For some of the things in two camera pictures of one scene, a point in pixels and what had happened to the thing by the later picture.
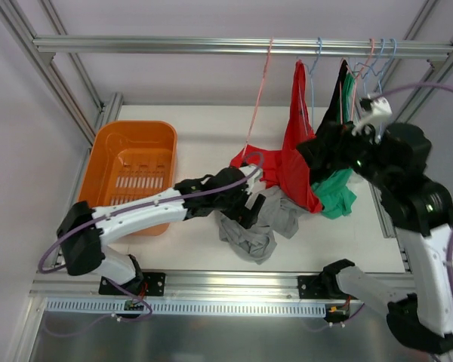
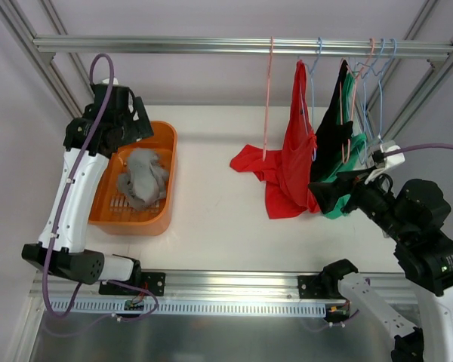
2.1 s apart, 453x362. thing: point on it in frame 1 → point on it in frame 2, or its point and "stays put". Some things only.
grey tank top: [256, 244] → [146, 179]
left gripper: [247, 210] → [137, 123]
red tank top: [286, 170] stays put
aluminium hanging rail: [232, 45] stays put
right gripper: [325, 149] → [353, 194]
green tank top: [334, 191] stays put
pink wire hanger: [257, 102] → [267, 97]
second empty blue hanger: [383, 69] stays put
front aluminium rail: [184, 285] stays put
